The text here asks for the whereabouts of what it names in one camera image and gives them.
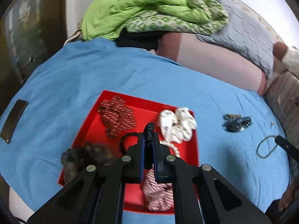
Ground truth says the striped pillow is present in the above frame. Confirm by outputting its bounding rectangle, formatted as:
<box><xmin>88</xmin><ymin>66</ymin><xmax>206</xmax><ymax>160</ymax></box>
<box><xmin>264</xmin><ymin>71</ymin><xmax>299</xmax><ymax>136</ymax></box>

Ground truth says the grey silver organza scrunchie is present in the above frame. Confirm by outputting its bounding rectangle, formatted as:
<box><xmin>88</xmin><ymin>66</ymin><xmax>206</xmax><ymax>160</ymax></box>
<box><xmin>61</xmin><ymin>142</ymin><xmax>112</xmax><ymax>185</ymax></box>

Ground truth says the white polka dot scrunchie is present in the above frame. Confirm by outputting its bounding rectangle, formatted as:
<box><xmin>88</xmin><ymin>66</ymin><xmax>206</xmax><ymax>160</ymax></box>
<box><xmin>157</xmin><ymin>107</ymin><xmax>197</xmax><ymax>144</ymax></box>

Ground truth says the person's right hand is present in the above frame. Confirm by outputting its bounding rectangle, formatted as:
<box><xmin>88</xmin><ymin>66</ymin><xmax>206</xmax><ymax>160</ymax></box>
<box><xmin>279</xmin><ymin>184</ymin><xmax>298</xmax><ymax>213</ymax></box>

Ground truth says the grey bead necklace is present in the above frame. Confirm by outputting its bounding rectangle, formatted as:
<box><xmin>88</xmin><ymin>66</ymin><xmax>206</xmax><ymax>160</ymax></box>
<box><xmin>256</xmin><ymin>135</ymin><xmax>281</xmax><ymax>160</ymax></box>

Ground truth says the grey quilted pillow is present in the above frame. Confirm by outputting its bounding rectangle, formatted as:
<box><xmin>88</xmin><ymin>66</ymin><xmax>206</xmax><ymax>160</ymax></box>
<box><xmin>196</xmin><ymin>5</ymin><xmax>281</xmax><ymax>77</ymax></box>

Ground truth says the red tray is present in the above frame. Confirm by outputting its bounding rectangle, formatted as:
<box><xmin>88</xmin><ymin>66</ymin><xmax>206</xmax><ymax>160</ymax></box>
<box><xmin>58</xmin><ymin>90</ymin><xmax>200</xmax><ymax>214</ymax></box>

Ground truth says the green floral quilt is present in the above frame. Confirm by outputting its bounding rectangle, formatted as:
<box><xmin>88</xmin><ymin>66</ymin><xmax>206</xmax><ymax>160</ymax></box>
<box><xmin>126</xmin><ymin>0</ymin><xmax>230</xmax><ymax>35</ymax></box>

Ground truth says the red polka dot scrunchie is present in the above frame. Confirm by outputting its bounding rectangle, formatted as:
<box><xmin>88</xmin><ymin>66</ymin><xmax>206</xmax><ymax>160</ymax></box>
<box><xmin>98</xmin><ymin>95</ymin><xmax>137</xmax><ymax>139</ymax></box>

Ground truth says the black phone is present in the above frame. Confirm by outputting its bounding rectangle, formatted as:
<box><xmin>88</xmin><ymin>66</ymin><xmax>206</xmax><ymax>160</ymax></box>
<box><xmin>0</xmin><ymin>99</ymin><xmax>29</xmax><ymax>144</ymax></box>

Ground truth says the black hair claw clip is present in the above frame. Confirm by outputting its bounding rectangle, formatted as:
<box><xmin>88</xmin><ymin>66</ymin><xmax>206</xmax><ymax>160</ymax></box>
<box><xmin>222</xmin><ymin>113</ymin><xmax>253</xmax><ymax>133</ymax></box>

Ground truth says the red plaid scrunchie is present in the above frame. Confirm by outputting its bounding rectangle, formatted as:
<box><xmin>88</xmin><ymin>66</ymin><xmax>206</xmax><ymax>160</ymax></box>
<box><xmin>142</xmin><ymin>169</ymin><xmax>174</xmax><ymax>211</ymax></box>

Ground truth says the black braided hair tie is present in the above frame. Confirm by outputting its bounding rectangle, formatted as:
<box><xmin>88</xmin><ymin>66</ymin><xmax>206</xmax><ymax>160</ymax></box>
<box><xmin>120</xmin><ymin>122</ymin><xmax>156</xmax><ymax>170</ymax></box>

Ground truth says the pink bolster pillow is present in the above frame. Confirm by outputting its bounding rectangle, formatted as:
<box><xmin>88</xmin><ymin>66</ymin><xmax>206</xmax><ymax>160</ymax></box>
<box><xmin>156</xmin><ymin>33</ymin><xmax>267</xmax><ymax>96</ymax></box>

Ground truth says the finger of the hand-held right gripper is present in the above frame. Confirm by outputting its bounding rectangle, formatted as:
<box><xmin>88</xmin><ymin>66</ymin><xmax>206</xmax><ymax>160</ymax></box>
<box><xmin>274</xmin><ymin>136</ymin><xmax>299</xmax><ymax>166</ymax></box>

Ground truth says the white cord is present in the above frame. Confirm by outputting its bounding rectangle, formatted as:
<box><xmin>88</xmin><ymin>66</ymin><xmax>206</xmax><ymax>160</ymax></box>
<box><xmin>63</xmin><ymin>20</ymin><xmax>84</xmax><ymax>47</ymax></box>

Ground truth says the white patterned cloth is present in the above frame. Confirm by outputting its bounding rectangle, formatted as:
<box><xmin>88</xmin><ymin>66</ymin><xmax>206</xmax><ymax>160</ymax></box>
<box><xmin>281</xmin><ymin>47</ymin><xmax>299</xmax><ymax>75</ymax></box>

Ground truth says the blue blanket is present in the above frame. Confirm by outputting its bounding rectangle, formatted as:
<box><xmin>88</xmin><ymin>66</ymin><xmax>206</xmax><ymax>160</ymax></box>
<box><xmin>0</xmin><ymin>38</ymin><xmax>292</xmax><ymax>224</ymax></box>

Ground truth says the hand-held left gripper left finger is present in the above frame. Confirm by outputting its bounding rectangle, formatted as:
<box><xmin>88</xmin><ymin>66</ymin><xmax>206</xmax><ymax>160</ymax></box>
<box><xmin>27</xmin><ymin>133</ymin><xmax>144</xmax><ymax>224</ymax></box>

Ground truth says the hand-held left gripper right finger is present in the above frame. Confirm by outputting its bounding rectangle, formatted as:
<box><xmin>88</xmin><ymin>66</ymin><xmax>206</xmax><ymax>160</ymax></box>
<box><xmin>153</xmin><ymin>132</ymin><xmax>272</xmax><ymax>224</ymax></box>

